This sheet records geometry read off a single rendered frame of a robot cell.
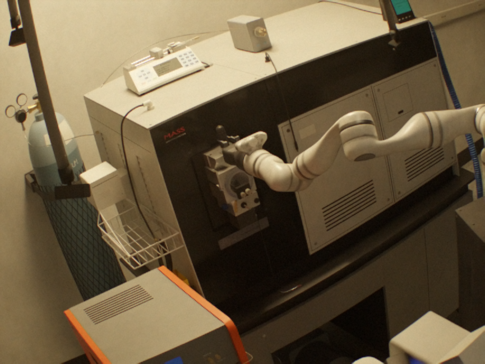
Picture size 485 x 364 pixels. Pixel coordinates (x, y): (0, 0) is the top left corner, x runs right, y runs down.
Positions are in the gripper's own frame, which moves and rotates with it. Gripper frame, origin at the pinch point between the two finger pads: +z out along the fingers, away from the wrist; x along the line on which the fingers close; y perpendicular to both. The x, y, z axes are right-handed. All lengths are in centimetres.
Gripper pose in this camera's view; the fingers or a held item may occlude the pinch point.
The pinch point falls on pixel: (221, 138)
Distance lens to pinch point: 242.5
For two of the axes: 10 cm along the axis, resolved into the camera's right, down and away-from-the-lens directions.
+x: 8.4, -4.1, 3.6
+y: 2.5, 8.7, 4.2
